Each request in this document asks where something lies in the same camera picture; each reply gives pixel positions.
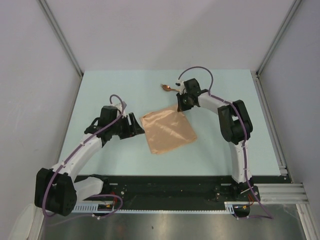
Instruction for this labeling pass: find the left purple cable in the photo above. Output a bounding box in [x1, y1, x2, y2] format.
[41, 94, 127, 226]

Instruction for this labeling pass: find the aluminium frame post left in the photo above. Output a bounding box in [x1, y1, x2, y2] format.
[37, 0, 84, 77]

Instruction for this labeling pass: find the aluminium frame post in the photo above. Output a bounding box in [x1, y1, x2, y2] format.
[37, 0, 84, 77]
[255, 0, 304, 77]

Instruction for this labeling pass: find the aluminium cross rail front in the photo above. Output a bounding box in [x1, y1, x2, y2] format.
[252, 182, 310, 203]

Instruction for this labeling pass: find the purple cable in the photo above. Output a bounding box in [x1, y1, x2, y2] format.
[41, 94, 127, 226]
[178, 65, 273, 220]

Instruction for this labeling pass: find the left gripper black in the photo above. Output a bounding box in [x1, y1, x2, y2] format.
[110, 112, 144, 140]

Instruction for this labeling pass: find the aluminium frame rail right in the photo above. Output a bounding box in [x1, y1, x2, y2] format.
[251, 71, 289, 176]

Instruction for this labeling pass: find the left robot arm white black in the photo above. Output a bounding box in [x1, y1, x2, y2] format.
[34, 105, 145, 216]

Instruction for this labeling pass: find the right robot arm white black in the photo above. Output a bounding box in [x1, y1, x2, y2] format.
[176, 78, 253, 201]

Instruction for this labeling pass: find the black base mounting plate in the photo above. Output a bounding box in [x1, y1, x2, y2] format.
[87, 175, 291, 211]

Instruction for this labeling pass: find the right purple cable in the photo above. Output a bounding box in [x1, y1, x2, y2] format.
[178, 65, 273, 220]

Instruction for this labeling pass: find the aluminium frame post right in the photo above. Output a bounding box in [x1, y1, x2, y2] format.
[255, 0, 304, 77]

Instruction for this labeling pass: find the peach satin napkin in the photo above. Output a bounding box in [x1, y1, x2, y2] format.
[140, 105, 198, 155]

